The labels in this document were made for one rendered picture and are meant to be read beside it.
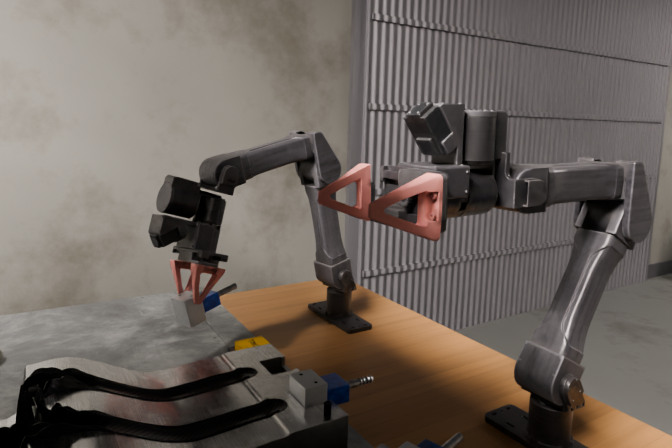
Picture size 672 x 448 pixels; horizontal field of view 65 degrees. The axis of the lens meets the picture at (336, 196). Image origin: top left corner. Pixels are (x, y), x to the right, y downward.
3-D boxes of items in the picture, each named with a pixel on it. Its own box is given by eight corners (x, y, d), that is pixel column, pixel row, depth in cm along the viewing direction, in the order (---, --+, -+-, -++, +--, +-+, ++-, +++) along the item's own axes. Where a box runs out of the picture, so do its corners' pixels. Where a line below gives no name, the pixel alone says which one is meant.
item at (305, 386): (362, 387, 84) (364, 355, 83) (381, 402, 80) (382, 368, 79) (288, 408, 77) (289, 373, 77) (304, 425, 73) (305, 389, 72)
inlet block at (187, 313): (231, 295, 111) (225, 272, 110) (245, 299, 108) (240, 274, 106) (177, 323, 102) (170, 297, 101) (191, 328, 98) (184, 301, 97)
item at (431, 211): (384, 178, 48) (458, 173, 53) (341, 171, 54) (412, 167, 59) (382, 250, 49) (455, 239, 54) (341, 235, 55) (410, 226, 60)
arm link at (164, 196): (170, 215, 94) (188, 151, 94) (151, 208, 100) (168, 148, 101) (225, 228, 101) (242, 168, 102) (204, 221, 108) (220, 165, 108)
